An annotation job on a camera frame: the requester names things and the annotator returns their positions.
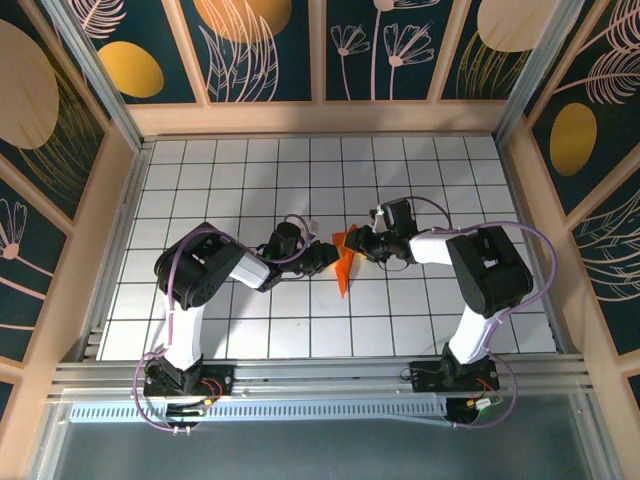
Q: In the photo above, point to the orange paper sheet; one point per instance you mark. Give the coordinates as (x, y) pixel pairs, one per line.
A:
(344, 277)

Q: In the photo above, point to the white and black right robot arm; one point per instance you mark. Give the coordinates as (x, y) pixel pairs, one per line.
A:
(430, 250)

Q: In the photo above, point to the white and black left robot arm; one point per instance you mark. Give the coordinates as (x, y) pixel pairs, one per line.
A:
(252, 270)

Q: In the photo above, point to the long aluminium frame rail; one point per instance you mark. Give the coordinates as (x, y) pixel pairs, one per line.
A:
(320, 380)

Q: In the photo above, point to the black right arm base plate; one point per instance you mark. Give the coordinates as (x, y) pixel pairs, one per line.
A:
(425, 380)

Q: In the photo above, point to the aluminium side rail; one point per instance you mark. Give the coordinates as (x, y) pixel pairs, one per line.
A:
(531, 235)
(125, 235)

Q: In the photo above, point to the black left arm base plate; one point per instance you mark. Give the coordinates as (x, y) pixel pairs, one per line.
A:
(220, 380)

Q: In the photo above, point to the aluminium corner post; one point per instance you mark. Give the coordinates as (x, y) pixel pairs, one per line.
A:
(122, 120)
(515, 110)

